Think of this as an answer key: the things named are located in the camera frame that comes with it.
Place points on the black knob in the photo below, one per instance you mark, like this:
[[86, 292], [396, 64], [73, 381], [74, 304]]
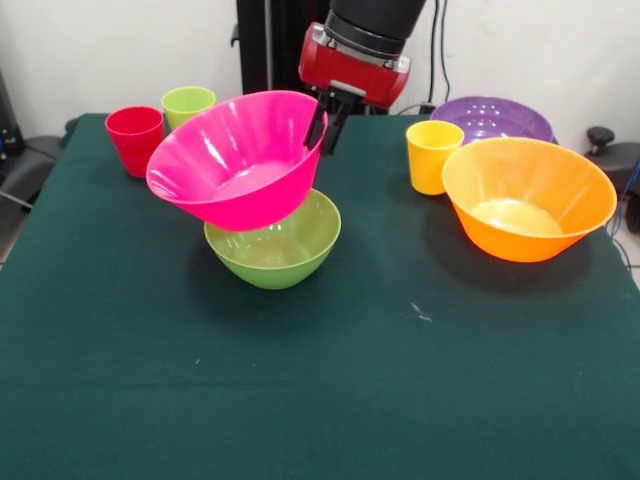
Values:
[[600, 136]]

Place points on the light green plastic cup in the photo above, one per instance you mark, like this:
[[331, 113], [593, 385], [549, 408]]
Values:
[[185, 105]]

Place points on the green plastic bowl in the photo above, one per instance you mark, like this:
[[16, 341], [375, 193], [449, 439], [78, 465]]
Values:
[[272, 270]]

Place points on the pink plastic bowl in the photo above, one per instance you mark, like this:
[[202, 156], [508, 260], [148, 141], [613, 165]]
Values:
[[250, 205]]

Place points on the purple plastic bowl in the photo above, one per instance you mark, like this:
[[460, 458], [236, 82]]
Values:
[[500, 120]]

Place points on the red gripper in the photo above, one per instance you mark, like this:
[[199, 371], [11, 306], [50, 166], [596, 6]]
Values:
[[350, 70]]

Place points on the crimson plastic cup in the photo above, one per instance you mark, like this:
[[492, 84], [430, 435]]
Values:
[[135, 145]]

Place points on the dark green table cloth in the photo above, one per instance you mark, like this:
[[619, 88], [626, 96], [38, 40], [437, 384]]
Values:
[[320, 375]]

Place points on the yellow plastic cup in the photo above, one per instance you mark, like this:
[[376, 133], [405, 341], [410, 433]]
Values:
[[425, 170]]

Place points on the orange plastic bowl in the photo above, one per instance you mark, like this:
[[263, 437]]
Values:
[[515, 247]]

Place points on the black round floor base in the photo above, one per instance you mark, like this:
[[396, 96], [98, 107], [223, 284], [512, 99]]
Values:
[[622, 160]]

